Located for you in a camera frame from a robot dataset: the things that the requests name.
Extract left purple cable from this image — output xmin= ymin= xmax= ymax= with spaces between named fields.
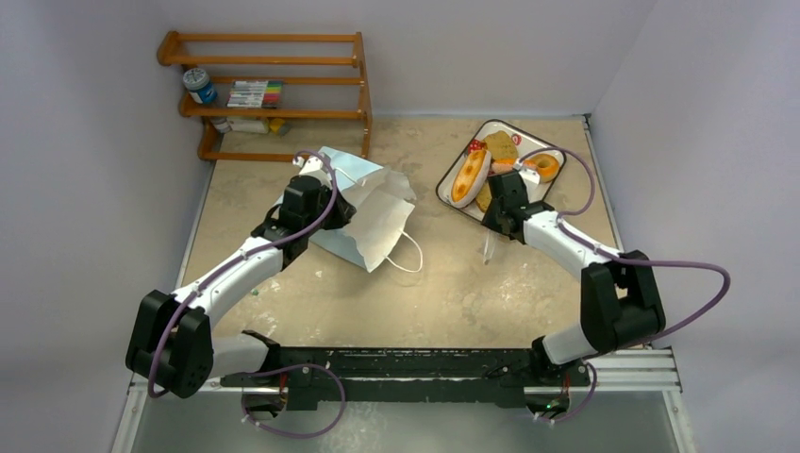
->
xmin=147 ymin=149 xmax=340 ymax=399

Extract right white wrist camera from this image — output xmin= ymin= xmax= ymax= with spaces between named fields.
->
xmin=517 ymin=165 xmax=542 ymax=191

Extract strawberry pattern tray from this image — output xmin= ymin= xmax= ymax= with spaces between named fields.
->
xmin=436 ymin=120 xmax=566 ymax=222

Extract wooden shelf rack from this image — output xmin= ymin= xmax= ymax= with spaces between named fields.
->
xmin=157 ymin=30 xmax=373 ymax=162

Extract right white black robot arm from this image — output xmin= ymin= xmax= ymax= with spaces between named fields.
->
xmin=482 ymin=172 xmax=666 ymax=384

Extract white blue paper bag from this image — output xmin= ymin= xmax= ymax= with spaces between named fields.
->
xmin=310 ymin=146 xmax=424 ymax=273

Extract fake toast slice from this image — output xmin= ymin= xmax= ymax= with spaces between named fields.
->
xmin=483 ymin=130 xmax=518 ymax=160
xmin=475 ymin=183 xmax=492 ymax=213

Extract metal tongs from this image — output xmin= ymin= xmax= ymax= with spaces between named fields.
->
xmin=482 ymin=230 xmax=497 ymax=264

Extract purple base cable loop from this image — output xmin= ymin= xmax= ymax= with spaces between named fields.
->
xmin=240 ymin=361 xmax=347 ymax=439

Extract yellow small block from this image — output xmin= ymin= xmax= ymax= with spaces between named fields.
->
xmin=267 ymin=118 xmax=292 ymax=137

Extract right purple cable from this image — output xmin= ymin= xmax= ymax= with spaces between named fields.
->
xmin=515 ymin=145 xmax=732 ymax=351

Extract fake long bread roll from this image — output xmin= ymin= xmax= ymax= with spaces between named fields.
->
xmin=449 ymin=149 xmax=492 ymax=209

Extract fake round bread bun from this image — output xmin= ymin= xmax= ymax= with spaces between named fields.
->
xmin=525 ymin=153 xmax=560 ymax=184

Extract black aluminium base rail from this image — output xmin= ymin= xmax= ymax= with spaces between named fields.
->
xmin=127 ymin=346 xmax=682 ymax=414

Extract coloured marker pen box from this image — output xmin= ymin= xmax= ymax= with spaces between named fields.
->
xmin=226 ymin=80 xmax=284 ymax=109

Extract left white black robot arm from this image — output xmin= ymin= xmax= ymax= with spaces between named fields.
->
xmin=125 ymin=174 xmax=356 ymax=398

